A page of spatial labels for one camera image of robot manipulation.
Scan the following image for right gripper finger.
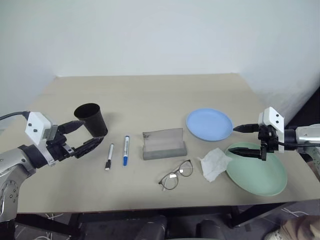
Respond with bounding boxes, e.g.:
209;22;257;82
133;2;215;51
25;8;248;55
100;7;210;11
232;123;260;134
228;146;262;159

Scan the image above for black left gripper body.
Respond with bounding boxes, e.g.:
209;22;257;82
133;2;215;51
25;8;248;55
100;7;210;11
46;123;76;165

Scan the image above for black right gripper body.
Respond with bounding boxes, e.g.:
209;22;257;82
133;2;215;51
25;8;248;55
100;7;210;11
257;124;279;161

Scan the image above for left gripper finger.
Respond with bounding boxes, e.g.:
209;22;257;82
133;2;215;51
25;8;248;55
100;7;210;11
58;120;85;135
74;136;105;159

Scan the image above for white marker black cap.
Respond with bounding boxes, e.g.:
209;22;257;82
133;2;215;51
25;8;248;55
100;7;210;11
104;143;115;172

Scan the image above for green plate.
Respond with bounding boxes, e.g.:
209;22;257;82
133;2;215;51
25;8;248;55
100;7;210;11
225;141;288;197

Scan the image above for white tissue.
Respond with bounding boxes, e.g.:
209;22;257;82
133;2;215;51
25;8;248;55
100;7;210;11
197;147;233;183

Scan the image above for white marker blue cap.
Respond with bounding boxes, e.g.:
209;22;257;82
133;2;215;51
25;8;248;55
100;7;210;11
122;135;131;167

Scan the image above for grey glasses case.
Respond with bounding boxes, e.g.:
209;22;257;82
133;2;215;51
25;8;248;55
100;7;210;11
141;127;188;161

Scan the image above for thin-framed eyeglasses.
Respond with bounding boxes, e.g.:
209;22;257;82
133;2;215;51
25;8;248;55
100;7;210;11
157;159;194;192

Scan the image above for black plastic cup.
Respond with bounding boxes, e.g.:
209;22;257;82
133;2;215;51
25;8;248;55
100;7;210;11
73;102;109;138

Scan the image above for blue plate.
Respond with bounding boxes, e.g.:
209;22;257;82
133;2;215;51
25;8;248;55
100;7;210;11
185;107;235;143

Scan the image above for dark rounded block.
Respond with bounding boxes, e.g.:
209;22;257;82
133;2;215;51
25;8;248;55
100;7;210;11
195;219;231;240

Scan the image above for white sneaker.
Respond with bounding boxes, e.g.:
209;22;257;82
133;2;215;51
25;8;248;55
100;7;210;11
264;228;285;240

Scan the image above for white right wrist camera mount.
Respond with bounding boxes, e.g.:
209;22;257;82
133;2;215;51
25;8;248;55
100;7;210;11
258;106;286;153

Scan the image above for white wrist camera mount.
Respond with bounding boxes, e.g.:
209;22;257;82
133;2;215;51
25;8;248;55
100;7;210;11
258;106;286;153
24;111;60;168

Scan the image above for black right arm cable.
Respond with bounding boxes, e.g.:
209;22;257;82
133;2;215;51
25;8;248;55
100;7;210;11
277;140;320;148

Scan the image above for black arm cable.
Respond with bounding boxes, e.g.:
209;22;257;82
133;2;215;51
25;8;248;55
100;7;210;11
277;140;320;148
0;111;30;122

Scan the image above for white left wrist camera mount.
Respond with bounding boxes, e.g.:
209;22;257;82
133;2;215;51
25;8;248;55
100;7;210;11
24;111;60;168

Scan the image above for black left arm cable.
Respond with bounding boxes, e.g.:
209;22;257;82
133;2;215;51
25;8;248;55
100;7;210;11
0;111;30;122

